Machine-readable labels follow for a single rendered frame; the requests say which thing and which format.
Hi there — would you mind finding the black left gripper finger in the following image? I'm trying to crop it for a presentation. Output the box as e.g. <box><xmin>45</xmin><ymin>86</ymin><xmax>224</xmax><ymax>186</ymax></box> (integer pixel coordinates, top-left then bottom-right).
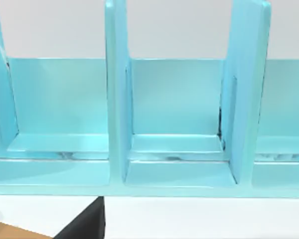
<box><xmin>53</xmin><ymin>196</ymin><xmax>106</xmax><ymax>239</ymax></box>

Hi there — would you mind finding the light blue rack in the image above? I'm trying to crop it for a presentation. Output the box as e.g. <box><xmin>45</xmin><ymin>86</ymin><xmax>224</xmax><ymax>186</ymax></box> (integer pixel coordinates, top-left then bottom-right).
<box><xmin>0</xmin><ymin>0</ymin><xmax>299</xmax><ymax>200</ymax></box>

